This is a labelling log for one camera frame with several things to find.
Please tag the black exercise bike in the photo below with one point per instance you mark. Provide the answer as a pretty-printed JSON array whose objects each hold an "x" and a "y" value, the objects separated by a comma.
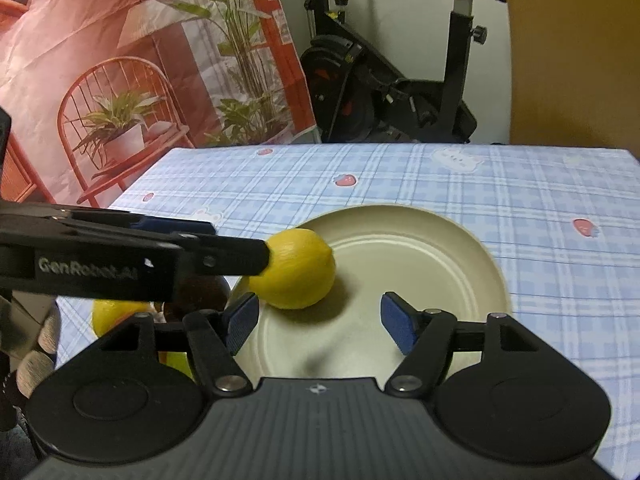
[{"x": 350, "y": 100}]

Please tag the cream round plate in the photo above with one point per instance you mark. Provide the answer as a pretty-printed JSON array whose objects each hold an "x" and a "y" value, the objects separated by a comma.
[{"x": 400, "y": 260}]

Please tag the blue plaid tablecloth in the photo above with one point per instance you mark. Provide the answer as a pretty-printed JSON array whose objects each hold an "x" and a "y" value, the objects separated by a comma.
[{"x": 550, "y": 260}]

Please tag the brown fruit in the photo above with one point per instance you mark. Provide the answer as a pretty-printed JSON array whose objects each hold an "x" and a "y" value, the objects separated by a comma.
[{"x": 200, "y": 295}]

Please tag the orange wooden door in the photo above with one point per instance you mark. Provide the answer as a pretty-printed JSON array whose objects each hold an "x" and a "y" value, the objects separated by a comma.
[{"x": 575, "y": 60}]

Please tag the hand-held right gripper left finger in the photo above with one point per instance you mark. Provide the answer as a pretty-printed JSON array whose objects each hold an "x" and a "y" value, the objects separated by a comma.
[{"x": 242, "y": 322}]

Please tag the printed backdrop cloth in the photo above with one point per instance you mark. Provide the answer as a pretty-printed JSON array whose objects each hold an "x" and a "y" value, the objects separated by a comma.
[{"x": 100, "y": 35}]

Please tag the person's left hand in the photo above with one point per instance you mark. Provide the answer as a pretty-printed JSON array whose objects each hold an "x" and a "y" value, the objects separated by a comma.
[{"x": 47, "y": 332}]

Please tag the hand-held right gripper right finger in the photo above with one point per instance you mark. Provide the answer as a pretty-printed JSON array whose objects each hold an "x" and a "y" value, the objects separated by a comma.
[{"x": 397, "y": 320}]

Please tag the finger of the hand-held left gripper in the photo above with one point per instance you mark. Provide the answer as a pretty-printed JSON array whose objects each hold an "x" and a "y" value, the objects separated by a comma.
[
  {"x": 175, "y": 226},
  {"x": 230, "y": 257}
]

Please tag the yellow lemon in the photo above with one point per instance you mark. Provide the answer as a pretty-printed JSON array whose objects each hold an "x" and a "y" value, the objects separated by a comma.
[
  {"x": 300, "y": 270},
  {"x": 115, "y": 316}
]

